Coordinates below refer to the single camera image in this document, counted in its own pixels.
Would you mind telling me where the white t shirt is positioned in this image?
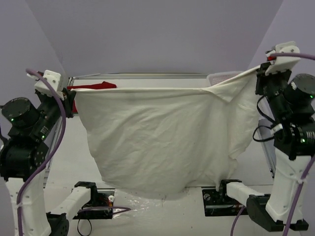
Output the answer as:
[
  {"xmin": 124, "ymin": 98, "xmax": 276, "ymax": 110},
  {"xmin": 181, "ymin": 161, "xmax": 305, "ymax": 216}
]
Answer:
[{"xmin": 75, "ymin": 68, "xmax": 259, "ymax": 194}]

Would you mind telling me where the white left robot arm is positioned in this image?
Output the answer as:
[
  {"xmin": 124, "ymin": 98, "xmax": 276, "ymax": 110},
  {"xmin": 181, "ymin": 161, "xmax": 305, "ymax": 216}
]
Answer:
[{"xmin": 0, "ymin": 88, "xmax": 99, "ymax": 236}]

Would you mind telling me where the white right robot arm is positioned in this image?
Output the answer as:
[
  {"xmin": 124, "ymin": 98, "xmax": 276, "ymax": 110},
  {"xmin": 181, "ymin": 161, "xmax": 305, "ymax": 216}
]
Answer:
[{"xmin": 218, "ymin": 62, "xmax": 315, "ymax": 235}]

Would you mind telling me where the folded red t shirt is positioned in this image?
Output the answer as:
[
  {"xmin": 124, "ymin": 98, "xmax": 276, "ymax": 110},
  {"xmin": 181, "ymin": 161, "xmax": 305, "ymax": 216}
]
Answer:
[{"xmin": 67, "ymin": 81, "xmax": 117, "ymax": 114}]

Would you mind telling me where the white plastic basket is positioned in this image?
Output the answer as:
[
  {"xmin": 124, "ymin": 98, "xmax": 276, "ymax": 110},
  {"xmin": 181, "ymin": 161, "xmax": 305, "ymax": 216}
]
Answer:
[{"xmin": 207, "ymin": 71, "xmax": 242, "ymax": 86}]

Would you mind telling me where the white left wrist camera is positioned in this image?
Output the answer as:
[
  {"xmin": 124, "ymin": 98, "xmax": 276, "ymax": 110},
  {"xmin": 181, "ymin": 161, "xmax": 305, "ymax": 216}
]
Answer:
[{"xmin": 34, "ymin": 70, "xmax": 64, "ymax": 100}]

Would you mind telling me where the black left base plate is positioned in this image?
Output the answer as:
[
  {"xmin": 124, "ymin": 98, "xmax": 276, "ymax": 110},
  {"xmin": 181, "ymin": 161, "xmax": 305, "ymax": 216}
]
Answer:
[{"xmin": 73, "ymin": 189, "xmax": 115, "ymax": 220}]

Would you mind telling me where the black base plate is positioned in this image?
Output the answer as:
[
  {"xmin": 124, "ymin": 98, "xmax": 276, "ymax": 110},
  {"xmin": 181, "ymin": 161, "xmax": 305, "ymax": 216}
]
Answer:
[
  {"xmin": 202, "ymin": 188, "xmax": 243, "ymax": 217},
  {"xmin": 73, "ymin": 189, "xmax": 115, "ymax": 220}
]

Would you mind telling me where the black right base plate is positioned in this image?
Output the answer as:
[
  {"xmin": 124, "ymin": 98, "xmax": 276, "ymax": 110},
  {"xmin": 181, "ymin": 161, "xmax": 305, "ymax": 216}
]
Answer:
[{"xmin": 202, "ymin": 188, "xmax": 243, "ymax": 217}]

